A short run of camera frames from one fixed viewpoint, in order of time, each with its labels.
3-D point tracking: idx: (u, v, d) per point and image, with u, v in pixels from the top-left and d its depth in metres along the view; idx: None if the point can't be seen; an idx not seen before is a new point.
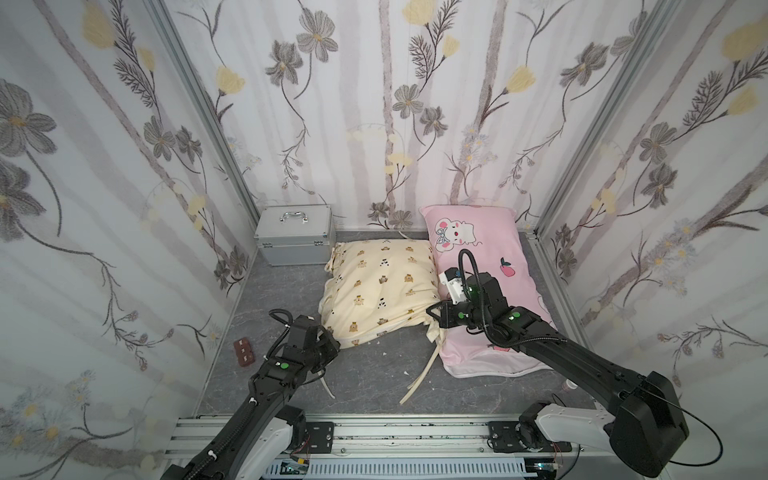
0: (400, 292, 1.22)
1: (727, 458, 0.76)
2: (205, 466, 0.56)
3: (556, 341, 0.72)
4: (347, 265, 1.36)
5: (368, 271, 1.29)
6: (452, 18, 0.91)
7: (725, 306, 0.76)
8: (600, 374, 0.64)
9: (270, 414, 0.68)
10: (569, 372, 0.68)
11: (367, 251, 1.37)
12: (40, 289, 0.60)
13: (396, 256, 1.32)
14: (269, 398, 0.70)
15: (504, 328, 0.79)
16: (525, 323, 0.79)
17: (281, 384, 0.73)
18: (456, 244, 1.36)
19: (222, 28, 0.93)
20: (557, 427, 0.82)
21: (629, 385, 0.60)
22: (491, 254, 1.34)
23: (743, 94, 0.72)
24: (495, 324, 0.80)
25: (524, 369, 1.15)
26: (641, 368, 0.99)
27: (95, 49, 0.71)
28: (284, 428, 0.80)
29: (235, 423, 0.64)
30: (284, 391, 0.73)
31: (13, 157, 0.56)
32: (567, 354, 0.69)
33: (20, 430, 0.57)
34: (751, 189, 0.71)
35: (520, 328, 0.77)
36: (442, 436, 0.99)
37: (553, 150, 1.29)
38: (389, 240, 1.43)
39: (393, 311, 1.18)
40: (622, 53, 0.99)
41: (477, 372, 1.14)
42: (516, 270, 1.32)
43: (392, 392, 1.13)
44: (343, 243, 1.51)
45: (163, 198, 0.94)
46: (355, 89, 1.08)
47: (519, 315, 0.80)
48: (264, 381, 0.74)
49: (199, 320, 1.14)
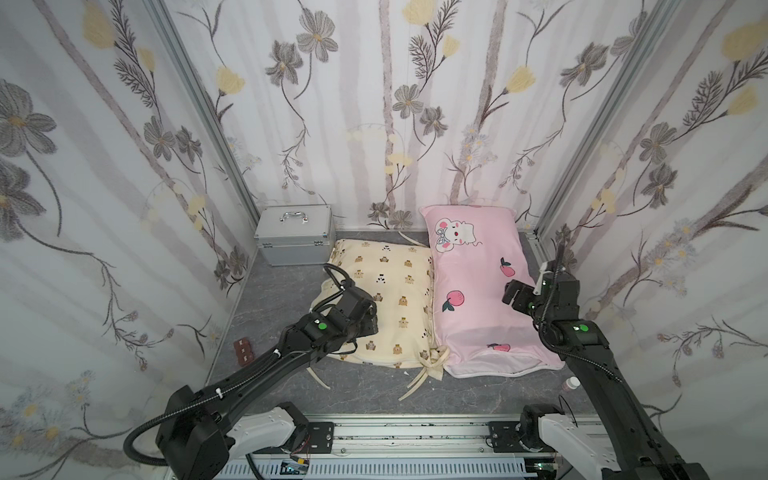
0: (394, 325, 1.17)
1: (726, 457, 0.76)
2: (211, 401, 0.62)
3: (608, 375, 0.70)
4: (344, 271, 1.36)
5: (364, 283, 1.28)
6: (452, 18, 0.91)
7: (725, 306, 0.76)
8: (634, 431, 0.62)
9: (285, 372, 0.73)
10: (602, 408, 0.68)
11: (365, 259, 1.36)
12: (40, 289, 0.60)
13: (394, 269, 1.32)
14: (294, 355, 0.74)
15: (561, 332, 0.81)
16: (589, 340, 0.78)
17: (311, 345, 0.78)
18: (457, 244, 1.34)
19: (222, 28, 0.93)
20: (558, 437, 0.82)
21: (658, 460, 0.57)
22: (492, 253, 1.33)
23: (743, 94, 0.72)
24: (553, 325, 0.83)
25: (524, 368, 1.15)
26: (642, 368, 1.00)
27: (95, 50, 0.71)
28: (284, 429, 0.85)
29: (253, 371, 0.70)
30: (313, 352, 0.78)
31: (12, 157, 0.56)
32: (614, 393, 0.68)
33: (20, 430, 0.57)
34: (752, 189, 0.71)
35: (579, 342, 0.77)
36: (442, 436, 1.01)
37: (553, 150, 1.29)
38: (388, 249, 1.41)
39: (381, 347, 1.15)
40: (622, 53, 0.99)
41: (477, 372, 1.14)
42: (515, 271, 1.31)
43: (393, 393, 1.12)
44: (343, 242, 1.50)
45: (163, 198, 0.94)
46: (355, 88, 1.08)
47: (585, 329, 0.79)
48: (298, 335, 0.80)
49: (199, 320, 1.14)
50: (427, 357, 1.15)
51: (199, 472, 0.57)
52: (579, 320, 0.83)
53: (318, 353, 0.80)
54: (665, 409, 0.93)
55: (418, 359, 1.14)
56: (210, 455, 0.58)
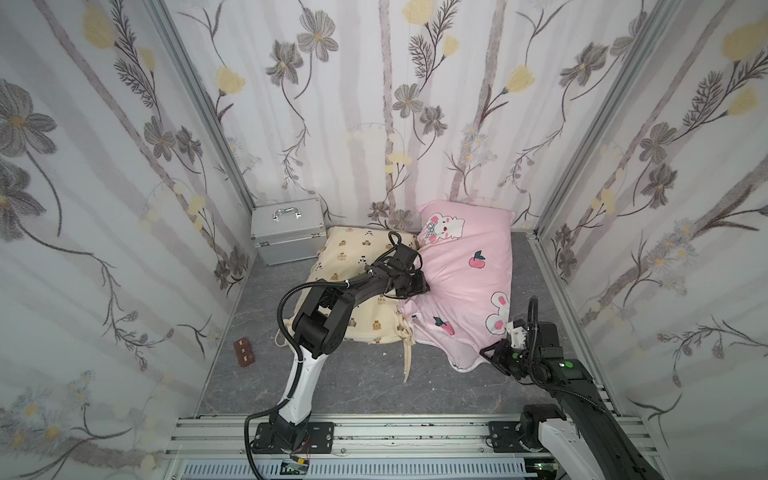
0: (373, 302, 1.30)
1: (726, 457, 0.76)
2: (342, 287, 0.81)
3: (591, 405, 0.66)
4: (328, 254, 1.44)
5: (347, 264, 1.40)
6: (451, 17, 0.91)
7: (725, 306, 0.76)
8: (619, 456, 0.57)
9: (377, 288, 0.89)
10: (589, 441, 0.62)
11: (349, 243, 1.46)
12: (39, 289, 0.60)
13: (375, 251, 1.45)
14: (378, 277, 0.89)
15: (548, 369, 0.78)
16: (575, 376, 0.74)
17: (388, 274, 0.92)
18: (443, 238, 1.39)
19: (222, 28, 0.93)
20: (554, 444, 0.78)
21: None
22: (466, 245, 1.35)
23: (742, 94, 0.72)
24: (541, 362, 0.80)
25: (466, 365, 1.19)
26: (643, 368, 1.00)
27: (95, 49, 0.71)
28: (308, 409, 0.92)
29: (358, 278, 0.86)
30: (389, 279, 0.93)
31: (13, 157, 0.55)
32: (598, 420, 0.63)
33: (20, 430, 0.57)
34: (751, 190, 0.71)
35: (565, 377, 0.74)
36: (442, 436, 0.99)
37: (552, 150, 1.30)
38: (371, 233, 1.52)
39: (361, 323, 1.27)
40: (621, 53, 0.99)
41: (430, 340, 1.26)
42: (487, 264, 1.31)
43: (392, 391, 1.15)
44: (334, 228, 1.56)
45: (163, 198, 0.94)
46: (355, 88, 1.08)
47: (571, 366, 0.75)
48: (379, 267, 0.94)
49: (199, 320, 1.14)
50: (404, 329, 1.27)
51: (333, 338, 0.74)
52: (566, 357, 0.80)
53: (388, 285, 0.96)
54: (665, 408, 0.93)
55: (396, 333, 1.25)
56: (343, 322, 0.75)
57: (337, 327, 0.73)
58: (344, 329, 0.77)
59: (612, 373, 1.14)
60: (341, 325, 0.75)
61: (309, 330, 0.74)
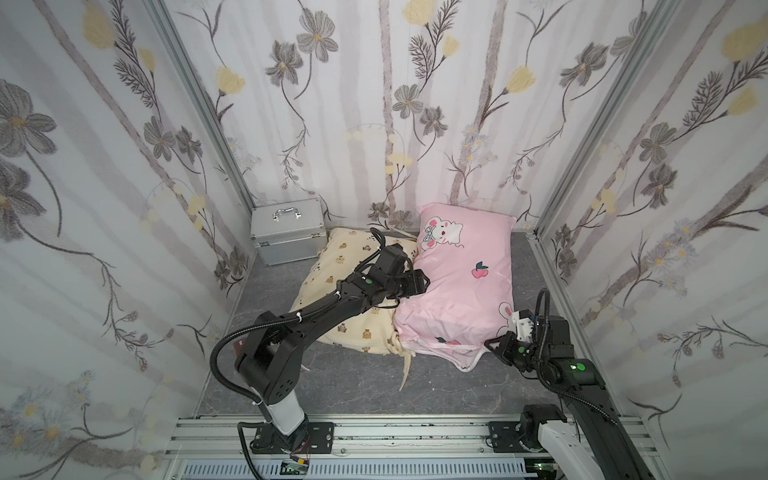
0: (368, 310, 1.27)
1: (726, 457, 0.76)
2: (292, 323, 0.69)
3: (603, 416, 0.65)
4: (328, 256, 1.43)
5: (342, 270, 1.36)
6: (452, 18, 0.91)
7: (725, 306, 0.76)
8: (629, 473, 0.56)
9: (346, 311, 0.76)
10: (600, 453, 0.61)
11: (348, 247, 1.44)
12: (39, 289, 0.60)
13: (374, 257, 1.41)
14: (348, 299, 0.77)
15: (557, 369, 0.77)
16: (585, 380, 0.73)
17: (362, 292, 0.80)
18: (441, 244, 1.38)
19: (222, 28, 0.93)
20: (553, 447, 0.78)
21: None
22: (467, 256, 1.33)
23: (743, 94, 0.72)
24: (550, 362, 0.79)
25: (471, 363, 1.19)
26: (643, 368, 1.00)
27: (95, 49, 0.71)
28: (299, 418, 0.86)
29: (318, 303, 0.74)
30: (364, 298, 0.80)
31: (13, 157, 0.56)
32: (608, 433, 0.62)
33: (20, 430, 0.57)
34: (751, 190, 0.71)
35: (575, 381, 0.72)
36: (442, 436, 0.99)
37: (553, 150, 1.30)
38: (371, 239, 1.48)
39: (352, 330, 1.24)
40: (621, 54, 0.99)
41: (431, 351, 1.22)
42: (489, 273, 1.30)
43: (392, 391, 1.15)
44: (339, 228, 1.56)
45: (163, 198, 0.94)
46: (355, 87, 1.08)
47: (582, 368, 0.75)
48: (350, 284, 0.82)
49: (199, 320, 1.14)
50: (394, 345, 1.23)
51: (280, 383, 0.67)
52: (576, 358, 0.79)
53: (367, 302, 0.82)
54: (665, 408, 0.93)
55: (385, 347, 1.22)
56: (289, 367, 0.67)
57: (281, 373, 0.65)
58: (295, 370, 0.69)
59: (612, 374, 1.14)
60: (289, 369, 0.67)
61: (254, 374, 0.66)
